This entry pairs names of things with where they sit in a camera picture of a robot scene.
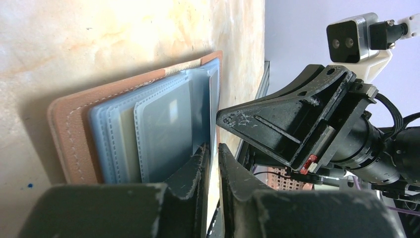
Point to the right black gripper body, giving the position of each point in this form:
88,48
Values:
387,158

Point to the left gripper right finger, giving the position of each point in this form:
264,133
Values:
251,209

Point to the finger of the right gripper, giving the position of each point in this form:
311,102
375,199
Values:
296,122

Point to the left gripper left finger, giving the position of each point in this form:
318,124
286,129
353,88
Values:
175,208

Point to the brown leather card holder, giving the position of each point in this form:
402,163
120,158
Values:
94,130

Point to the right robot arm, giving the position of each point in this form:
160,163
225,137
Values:
405,208

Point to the grey card left sleeve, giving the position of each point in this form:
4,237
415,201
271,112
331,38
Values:
164,131

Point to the pink perforated basket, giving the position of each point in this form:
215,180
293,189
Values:
280,183

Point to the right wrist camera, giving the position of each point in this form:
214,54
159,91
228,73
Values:
363,44

